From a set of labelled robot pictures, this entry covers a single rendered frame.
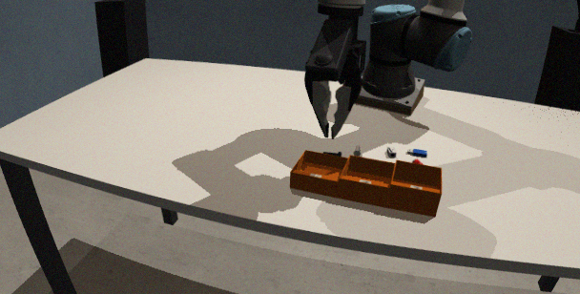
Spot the orange rack of three bins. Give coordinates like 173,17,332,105
290,150,442,217

